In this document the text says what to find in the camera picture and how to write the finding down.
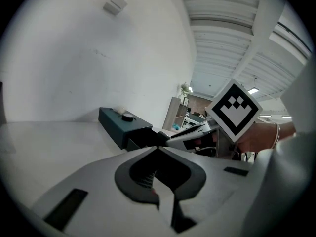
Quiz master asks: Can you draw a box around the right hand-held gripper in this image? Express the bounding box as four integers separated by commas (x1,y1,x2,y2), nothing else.
157,79,264,160

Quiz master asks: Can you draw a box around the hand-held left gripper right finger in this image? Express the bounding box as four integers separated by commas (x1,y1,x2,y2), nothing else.
155,146,255,237

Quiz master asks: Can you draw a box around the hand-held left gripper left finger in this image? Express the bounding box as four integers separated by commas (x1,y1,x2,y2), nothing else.
31,146,174,237

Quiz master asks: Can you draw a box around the dark teal drawer box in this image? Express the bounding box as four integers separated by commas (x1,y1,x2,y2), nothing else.
98,107,154,151

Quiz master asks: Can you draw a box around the wooden shelf cabinet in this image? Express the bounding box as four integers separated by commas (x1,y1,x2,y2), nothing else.
162,96,189,131

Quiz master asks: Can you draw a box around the green potted plant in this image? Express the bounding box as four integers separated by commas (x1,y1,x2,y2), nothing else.
179,82,193,99

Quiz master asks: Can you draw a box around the person's white sleeve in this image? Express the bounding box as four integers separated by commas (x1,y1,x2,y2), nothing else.
240,55,316,237

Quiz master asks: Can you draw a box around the silver bracelet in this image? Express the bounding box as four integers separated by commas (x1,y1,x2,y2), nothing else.
271,122,282,150

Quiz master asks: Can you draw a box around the white wall junction box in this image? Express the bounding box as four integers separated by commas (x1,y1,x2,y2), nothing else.
103,0,140,16

